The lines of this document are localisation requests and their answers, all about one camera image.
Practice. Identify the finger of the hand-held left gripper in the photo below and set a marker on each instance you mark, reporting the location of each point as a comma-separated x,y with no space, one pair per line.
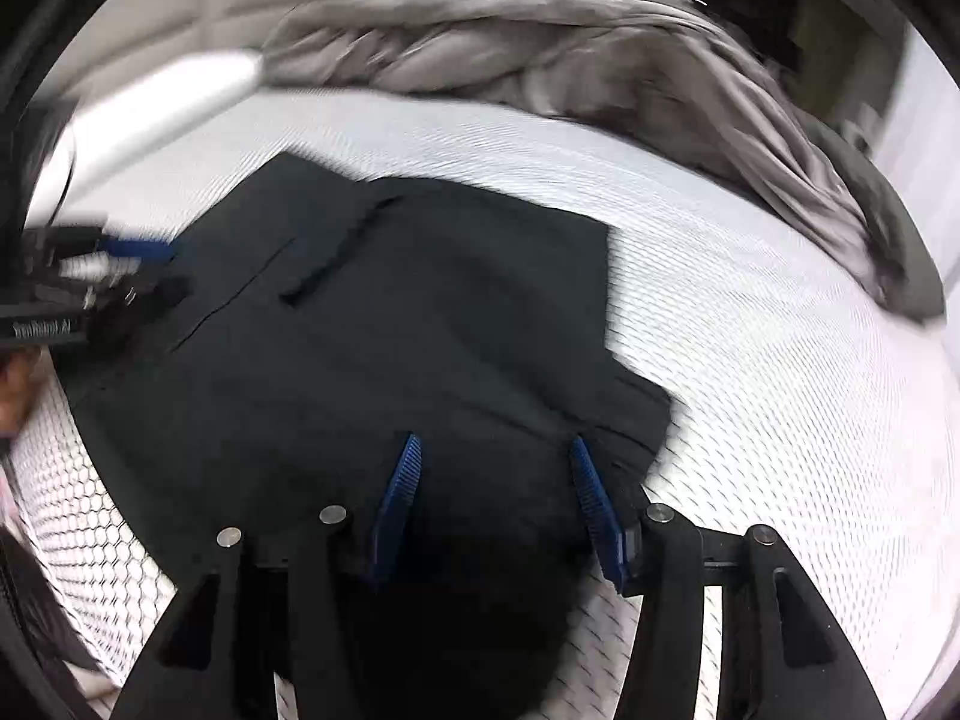
146,304
139,249

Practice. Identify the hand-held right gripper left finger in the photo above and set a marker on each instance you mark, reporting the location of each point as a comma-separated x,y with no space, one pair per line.
394,510

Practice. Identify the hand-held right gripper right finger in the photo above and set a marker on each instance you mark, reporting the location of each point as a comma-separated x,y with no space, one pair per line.
600,514

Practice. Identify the black pants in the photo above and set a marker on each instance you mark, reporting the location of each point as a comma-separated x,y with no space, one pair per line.
375,352

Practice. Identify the person's left hand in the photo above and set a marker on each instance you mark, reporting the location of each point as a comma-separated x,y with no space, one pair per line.
16,390

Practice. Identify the white pillow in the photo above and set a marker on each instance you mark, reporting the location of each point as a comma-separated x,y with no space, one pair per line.
165,97

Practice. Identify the white honeycomb mattress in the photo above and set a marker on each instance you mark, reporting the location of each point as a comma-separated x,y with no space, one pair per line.
750,390

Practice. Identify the grey duvet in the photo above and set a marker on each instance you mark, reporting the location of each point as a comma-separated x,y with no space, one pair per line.
562,52

